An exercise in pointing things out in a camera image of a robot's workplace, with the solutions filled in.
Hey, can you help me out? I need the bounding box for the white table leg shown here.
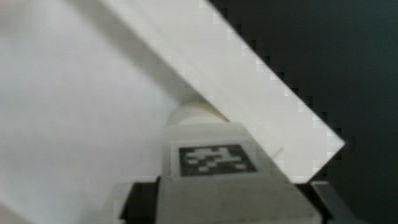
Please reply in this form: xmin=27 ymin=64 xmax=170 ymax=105
xmin=157 ymin=101 xmax=322 ymax=224

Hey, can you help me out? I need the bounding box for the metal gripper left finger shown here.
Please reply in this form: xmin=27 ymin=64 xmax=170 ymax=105
xmin=106 ymin=177 xmax=161 ymax=224

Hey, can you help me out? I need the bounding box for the white square table top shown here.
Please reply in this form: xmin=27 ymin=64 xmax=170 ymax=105
xmin=0 ymin=0 xmax=345 ymax=224

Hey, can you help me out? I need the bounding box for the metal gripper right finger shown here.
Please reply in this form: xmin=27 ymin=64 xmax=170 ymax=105
xmin=297 ymin=181 xmax=365 ymax=224

